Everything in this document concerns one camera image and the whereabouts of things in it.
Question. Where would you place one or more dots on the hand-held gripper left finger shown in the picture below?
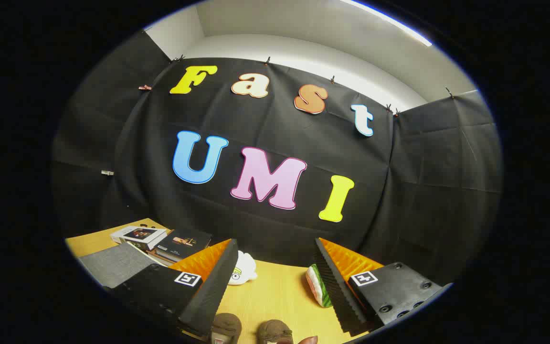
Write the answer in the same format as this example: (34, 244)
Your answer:
(217, 286)

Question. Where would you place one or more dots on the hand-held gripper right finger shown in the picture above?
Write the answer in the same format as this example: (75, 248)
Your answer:
(334, 286)

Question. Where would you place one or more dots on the brown fuzzy shoe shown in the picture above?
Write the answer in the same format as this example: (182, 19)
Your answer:
(275, 330)
(226, 327)

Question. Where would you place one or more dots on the grey fabric storage box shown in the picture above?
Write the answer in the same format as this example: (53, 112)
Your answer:
(112, 263)

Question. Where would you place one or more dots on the watermelon slice plush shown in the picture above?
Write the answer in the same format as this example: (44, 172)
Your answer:
(317, 284)

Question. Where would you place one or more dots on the white plush toy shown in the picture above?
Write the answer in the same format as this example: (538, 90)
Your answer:
(244, 267)

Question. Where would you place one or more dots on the white portrait book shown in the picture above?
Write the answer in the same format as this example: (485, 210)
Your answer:
(139, 234)

